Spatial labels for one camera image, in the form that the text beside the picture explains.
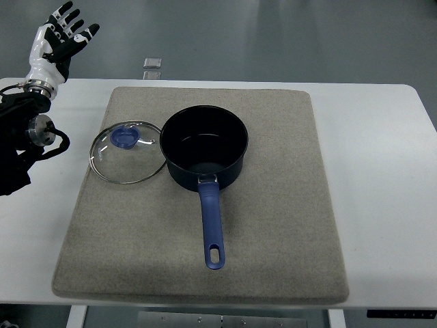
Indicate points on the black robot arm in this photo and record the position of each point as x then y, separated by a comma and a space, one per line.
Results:
28, 135

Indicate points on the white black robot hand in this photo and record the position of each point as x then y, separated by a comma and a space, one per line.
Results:
60, 38

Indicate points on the grey metal base plate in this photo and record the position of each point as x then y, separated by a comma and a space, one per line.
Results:
170, 319

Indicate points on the white table leg left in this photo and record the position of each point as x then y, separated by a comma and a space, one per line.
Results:
76, 317

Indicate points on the silver floor plate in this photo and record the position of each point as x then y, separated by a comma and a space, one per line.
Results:
151, 75
152, 62

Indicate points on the white table leg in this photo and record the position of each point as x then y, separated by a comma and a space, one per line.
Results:
336, 319
76, 317

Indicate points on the glass lid blue knob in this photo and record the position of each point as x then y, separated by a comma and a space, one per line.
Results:
127, 152

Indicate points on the upper silver floor plate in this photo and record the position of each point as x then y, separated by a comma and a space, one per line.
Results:
152, 62

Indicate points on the dark saucepan blue handle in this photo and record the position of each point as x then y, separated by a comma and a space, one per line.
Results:
204, 148

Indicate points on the white table leg right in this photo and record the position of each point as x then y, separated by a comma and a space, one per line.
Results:
336, 319

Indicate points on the lower silver floor plate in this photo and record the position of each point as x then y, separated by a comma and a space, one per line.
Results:
151, 75

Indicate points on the black table control panel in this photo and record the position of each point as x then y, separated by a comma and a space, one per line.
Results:
404, 314

